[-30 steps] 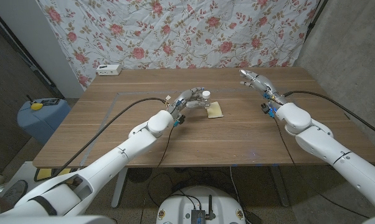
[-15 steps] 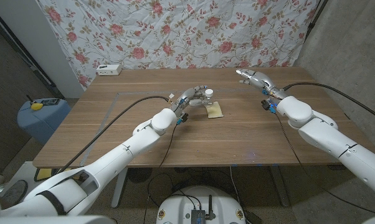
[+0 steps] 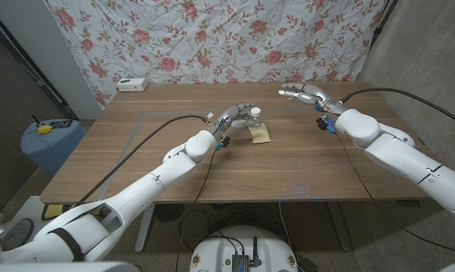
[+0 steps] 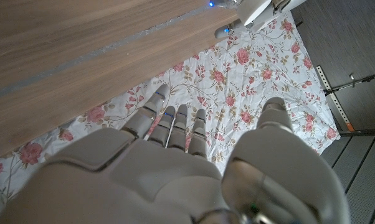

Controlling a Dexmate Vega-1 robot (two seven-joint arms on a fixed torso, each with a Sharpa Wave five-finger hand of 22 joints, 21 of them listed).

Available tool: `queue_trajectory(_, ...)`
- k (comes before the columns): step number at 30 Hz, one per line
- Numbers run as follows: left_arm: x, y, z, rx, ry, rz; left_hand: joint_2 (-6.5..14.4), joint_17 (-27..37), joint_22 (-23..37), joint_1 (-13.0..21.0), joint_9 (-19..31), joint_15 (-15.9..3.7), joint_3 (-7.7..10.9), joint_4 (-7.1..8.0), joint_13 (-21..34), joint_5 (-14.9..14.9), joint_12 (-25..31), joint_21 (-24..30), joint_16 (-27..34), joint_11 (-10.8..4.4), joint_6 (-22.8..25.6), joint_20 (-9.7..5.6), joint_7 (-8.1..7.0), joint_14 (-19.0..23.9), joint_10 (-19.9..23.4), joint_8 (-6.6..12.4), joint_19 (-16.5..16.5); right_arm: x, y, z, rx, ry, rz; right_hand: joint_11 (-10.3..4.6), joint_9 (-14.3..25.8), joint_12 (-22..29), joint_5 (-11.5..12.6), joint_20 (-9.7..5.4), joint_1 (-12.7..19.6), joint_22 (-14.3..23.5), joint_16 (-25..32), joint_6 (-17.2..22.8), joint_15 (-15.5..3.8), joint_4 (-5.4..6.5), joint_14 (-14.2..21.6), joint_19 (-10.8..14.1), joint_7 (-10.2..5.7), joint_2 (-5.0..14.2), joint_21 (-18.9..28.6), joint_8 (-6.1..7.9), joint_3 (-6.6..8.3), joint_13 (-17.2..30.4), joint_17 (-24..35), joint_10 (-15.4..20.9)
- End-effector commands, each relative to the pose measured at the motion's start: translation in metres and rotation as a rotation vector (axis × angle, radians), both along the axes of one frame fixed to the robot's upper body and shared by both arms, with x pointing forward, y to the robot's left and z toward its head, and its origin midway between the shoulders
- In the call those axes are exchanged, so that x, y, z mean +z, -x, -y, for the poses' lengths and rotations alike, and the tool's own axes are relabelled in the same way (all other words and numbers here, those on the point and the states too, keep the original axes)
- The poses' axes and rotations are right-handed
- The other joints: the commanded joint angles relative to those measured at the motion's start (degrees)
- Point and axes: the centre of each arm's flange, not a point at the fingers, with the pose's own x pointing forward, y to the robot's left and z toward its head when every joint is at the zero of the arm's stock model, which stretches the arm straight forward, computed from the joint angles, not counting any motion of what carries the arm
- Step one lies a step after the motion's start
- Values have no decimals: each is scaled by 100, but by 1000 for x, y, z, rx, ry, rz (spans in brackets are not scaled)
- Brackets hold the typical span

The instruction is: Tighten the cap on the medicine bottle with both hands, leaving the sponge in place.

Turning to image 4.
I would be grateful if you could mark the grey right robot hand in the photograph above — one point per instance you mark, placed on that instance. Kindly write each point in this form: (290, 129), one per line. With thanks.
(175, 180)

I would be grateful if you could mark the black tripod rod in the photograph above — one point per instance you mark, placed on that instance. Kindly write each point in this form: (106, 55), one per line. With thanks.
(355, 82)

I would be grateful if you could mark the white perforated metal rail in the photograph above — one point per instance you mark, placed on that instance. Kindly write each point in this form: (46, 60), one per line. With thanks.
(334, 99)

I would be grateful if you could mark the floral rose backdrop cloth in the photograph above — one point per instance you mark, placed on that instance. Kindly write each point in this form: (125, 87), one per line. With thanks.
(237, 77)

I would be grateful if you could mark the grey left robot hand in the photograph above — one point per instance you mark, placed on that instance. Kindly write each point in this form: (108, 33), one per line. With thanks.
(256, 11)

